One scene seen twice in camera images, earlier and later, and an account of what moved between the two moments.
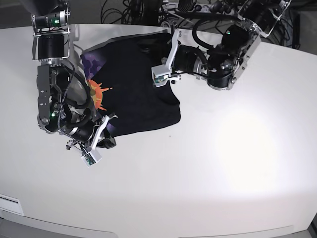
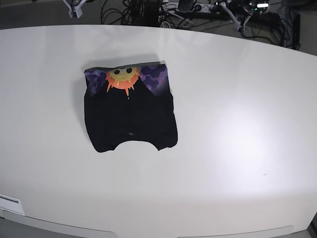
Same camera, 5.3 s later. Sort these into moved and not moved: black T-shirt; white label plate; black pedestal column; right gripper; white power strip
Moved: black T-shirt; right gripper
Not moved: white label plate; black pedestal column; white power strip
